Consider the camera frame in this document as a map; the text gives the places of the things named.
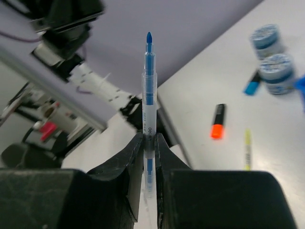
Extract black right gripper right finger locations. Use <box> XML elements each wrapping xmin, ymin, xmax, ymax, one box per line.
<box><xmin>154</xmin><ymin>134</ymin><xmax>297</xmax><ymax>229</ymax></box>

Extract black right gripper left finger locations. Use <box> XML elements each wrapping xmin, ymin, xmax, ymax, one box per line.
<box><xmin>0</xmin><ymin>133</ymin><xmax>143</xmax><ymax>229</ymax></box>

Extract blue thin pen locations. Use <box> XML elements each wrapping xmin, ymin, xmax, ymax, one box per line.
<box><xmin>142</xmin><ymin>32</ymin><xmax>157</xmax><ymax>198</ymax></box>

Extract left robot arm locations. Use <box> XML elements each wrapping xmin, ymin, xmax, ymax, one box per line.
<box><xmin>26</xmin><ymin>0</ymin><xmax>142</xmax><ymax>130</ymax></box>

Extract orange highlighter marker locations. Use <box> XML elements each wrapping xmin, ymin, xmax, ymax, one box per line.
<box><xmin>210</xmin><ymin>104</ymin><xmax>226</xmax><ymax>139</ymax></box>

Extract yellow thin pen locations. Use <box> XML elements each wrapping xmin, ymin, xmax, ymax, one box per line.
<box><xmin>244</xmin><ymin>129</ymin><xmax>252</xmax><ymax>171</ymax></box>

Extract blue highlighter marker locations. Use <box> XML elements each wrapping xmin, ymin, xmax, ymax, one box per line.
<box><xmin>244</xmin><ymin>71</ymin><xmax>262</xmax><ymax>95</ymax></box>

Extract blue patterned jar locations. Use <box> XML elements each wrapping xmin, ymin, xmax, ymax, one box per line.
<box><xmin>250</xmin><ymin>24</ymin><xmax>284</xmax><ymax>60</ymax></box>
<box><xmin>258</xmin><ymin>53</ymin><xmax>295</xmax><ymax>95</ymax></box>

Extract blue compartment tray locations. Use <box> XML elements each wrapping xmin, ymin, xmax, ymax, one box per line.
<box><xmin>295</xmin><ymin>75</ymin><xmax>305</xmax><ymax>108</ymax></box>

